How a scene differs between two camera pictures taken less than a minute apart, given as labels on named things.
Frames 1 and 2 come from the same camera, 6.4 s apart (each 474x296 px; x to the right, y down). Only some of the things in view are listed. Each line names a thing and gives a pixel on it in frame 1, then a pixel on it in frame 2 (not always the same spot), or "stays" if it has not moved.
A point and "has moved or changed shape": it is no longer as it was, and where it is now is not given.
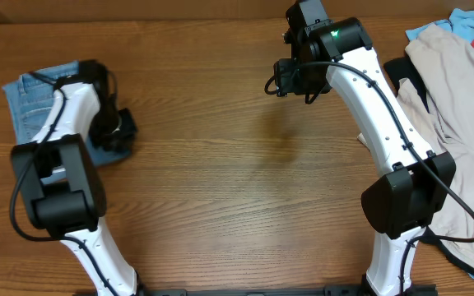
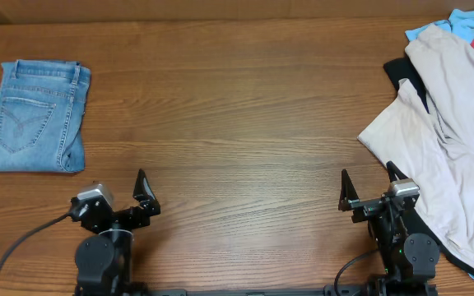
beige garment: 462,124 stays
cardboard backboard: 205,11 stays
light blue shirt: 462,22 stays
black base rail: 258,290 stays
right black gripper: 286,85 to 368,206
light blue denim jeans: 29,96 has moved or changed shape
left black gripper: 128,132 to 139,218
